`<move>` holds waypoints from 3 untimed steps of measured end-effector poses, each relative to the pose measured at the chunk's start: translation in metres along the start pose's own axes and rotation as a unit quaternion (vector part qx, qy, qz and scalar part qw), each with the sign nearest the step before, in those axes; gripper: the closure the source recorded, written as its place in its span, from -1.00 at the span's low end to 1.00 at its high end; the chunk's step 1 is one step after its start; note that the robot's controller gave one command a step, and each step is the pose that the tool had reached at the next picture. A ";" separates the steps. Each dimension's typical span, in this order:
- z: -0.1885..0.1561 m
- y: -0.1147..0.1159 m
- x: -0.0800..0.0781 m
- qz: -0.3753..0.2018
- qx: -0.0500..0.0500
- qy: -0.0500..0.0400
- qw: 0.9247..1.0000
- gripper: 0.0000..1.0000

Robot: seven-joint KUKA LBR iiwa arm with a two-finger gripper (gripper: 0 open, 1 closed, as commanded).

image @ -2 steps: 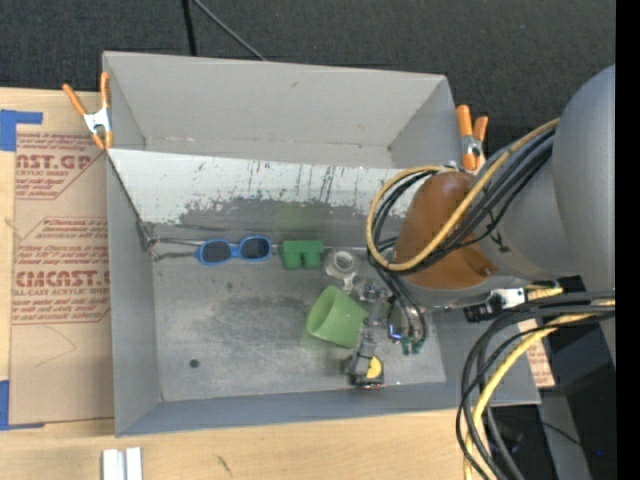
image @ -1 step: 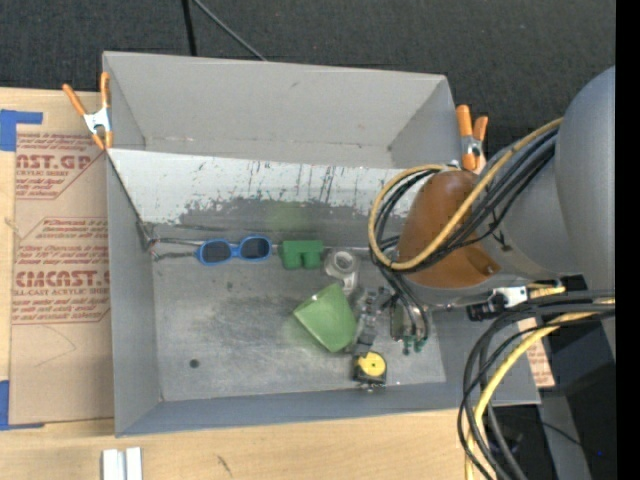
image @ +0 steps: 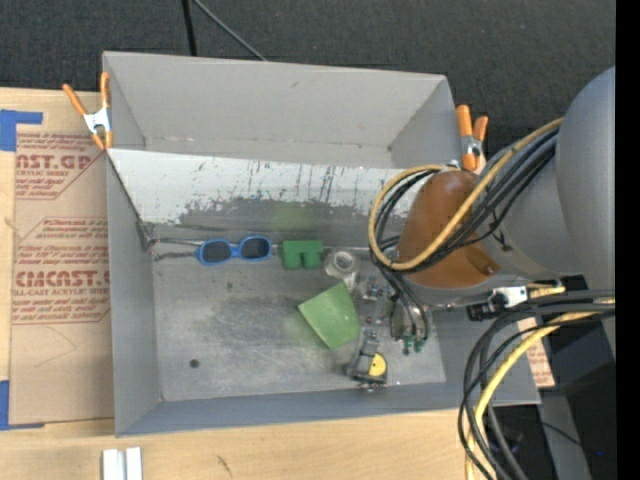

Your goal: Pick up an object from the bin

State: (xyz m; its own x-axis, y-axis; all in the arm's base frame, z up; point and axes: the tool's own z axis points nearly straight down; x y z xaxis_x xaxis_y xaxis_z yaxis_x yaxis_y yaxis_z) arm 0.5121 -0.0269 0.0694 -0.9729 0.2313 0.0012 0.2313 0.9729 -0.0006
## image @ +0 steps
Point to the clear glass cup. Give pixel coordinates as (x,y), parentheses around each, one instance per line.
(341,264)

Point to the grey metal bin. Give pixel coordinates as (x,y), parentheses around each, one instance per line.
(240,328)

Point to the black cylinder on white bracket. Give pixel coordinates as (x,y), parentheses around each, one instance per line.
(500,302)

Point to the grey and yellow tape measure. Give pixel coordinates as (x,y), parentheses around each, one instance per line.
(375,368)

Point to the green toy block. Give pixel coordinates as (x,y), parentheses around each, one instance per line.
(300,253)

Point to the blue sunglasses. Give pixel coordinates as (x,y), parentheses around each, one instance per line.
(217,251)

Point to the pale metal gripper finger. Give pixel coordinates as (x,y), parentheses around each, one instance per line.
(372,339)
(372,289)

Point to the brown cardboard board, red print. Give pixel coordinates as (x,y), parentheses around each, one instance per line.
(60,318)

